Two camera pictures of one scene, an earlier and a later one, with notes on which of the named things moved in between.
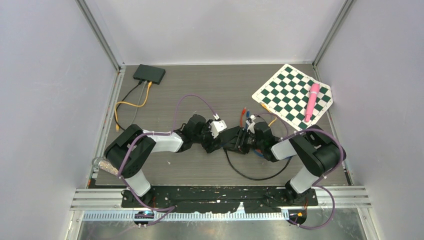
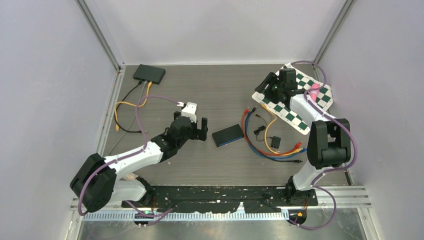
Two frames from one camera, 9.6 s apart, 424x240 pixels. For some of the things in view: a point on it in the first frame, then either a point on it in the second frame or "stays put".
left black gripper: x=210 y=146 to x=198 y=134
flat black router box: x=149 y=73 stays put
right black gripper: x=243 y=133 to x=269 y=80
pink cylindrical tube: x=314 y=90 stays put
